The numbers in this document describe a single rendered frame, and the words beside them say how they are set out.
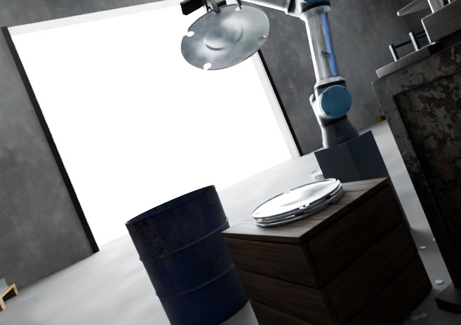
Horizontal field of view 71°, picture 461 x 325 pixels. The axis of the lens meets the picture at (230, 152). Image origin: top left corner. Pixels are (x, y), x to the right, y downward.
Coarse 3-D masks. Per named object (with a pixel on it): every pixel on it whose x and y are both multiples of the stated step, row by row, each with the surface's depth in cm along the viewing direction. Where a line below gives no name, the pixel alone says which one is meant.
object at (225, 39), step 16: (208, 16) 108; (224, 16) 106; (240, 16) 103; (256, 16) 101; (208, 32) 103; (224, 32) 101; (240, 32) 98; (256, 32) 97; (192, 48) 102; (208, 48) 100; (224, 48) 97; (240, 48) 96; (256, 48) 94; (192, 64) 98; (224, 64) 94
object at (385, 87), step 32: (416, 64) 73; (448, 64) 67; (384, 96) 83; (416, 96) 76; (448, 96) 69; (416, 128) 79; (448, 128) 73; (416, 160) 82; (448, 160) 75; (416, 192) 85; (448, 192) 78; (448, 224) 81; (448, 256) 84; (448, 288) 86
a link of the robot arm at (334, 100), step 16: (304, 0) 117; (320, 0) 116; (304, 16) 122; (320, 16) 118; (320, 32) 119; (320, 48) 119; (320, 64) 120; (336, 64) 120; (320, 80) 121; (336, 80) 118; (320, 96) 119; (336, 96) 117; (320, 112) 126; (336, 112) 118
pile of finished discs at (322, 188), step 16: (304, 192) 101; (320, 192) 95; (336, 192) 90; (256, 208) 108; (272, 208) 99; (288, 208) 91; (304, 208) 86; (320, 208) 87; (256, 224) 98; (272, 224) 90
